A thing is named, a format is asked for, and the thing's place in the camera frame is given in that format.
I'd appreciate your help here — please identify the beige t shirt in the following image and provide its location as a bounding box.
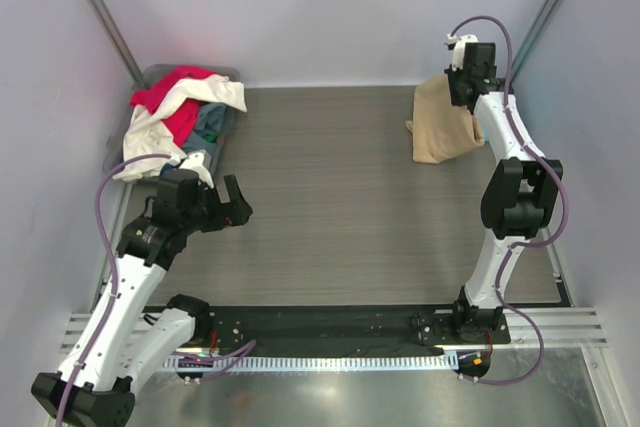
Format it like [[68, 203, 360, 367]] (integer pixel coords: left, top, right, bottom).
[[405, 73, 485, 164]]

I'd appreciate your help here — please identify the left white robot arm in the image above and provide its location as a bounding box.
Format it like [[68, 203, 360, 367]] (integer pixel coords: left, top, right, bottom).
[[31, 169, 253, 426]]

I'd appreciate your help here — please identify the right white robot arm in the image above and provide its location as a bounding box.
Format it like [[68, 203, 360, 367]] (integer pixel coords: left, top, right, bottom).
[[445, 67, 563, 343]]

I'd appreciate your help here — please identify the cream white t shirt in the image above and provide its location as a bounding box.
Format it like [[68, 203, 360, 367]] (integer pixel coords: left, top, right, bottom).
[[114, 73, 247, 182]]

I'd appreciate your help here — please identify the red t shirt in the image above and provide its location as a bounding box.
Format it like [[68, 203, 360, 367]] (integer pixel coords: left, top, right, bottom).
[[130, 65, 216, 147]]

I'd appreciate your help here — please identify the grey blue t shirt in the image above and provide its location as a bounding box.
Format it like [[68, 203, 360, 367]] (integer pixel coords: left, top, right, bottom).
[[182, 103, 232, 157]]

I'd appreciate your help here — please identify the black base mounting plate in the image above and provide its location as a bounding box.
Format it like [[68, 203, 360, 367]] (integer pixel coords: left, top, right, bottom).
[[134, 302, 511, 349]]

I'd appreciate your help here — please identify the grey plastic bin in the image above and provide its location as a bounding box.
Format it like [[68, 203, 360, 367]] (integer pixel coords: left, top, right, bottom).
[[102, 64, 241, 175]]

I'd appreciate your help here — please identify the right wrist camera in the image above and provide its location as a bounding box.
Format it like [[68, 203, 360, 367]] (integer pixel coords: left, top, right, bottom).
[[463, 42, 497, 79]]

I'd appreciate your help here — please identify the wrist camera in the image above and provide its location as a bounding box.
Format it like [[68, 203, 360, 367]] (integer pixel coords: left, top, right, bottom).
[[463, 42, 497, 79], [151, 169, 200, 224]]

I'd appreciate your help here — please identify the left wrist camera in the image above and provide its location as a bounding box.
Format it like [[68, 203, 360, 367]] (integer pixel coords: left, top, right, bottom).
[[151, 169, 200, 224]]

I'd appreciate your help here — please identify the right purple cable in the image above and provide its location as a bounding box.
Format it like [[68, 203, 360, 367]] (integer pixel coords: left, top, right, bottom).
[[447, 15, 571, 387]]

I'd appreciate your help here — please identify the purple cable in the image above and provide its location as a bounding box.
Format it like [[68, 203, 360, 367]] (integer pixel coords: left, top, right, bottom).
[[53, 152, 259, 427], [447, 15, 571, 387]]

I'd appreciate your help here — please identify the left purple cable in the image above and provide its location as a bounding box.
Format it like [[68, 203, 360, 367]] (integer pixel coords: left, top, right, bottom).
[[53, 152, 259, 427]]

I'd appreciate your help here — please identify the right aluminium frame post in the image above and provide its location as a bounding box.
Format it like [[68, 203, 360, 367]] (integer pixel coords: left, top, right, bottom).
[[511, 0, 564, 87]]

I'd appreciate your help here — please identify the aluminium frame post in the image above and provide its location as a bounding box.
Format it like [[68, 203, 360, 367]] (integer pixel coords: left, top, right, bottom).
[[511, 0, 564, 87], [86, 0, 142, 82]]

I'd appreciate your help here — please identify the slotted cable duct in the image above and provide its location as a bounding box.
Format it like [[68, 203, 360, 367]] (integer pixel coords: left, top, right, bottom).
[[158, 351, 459, 375]]

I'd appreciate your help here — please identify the aluminium front rail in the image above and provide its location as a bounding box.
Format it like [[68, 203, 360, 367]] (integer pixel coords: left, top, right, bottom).
[[59, 307, 608, 355]]

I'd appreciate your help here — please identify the left aluminium frame post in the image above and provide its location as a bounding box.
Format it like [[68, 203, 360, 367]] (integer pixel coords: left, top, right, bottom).
[[86, 0, 142, 82]]

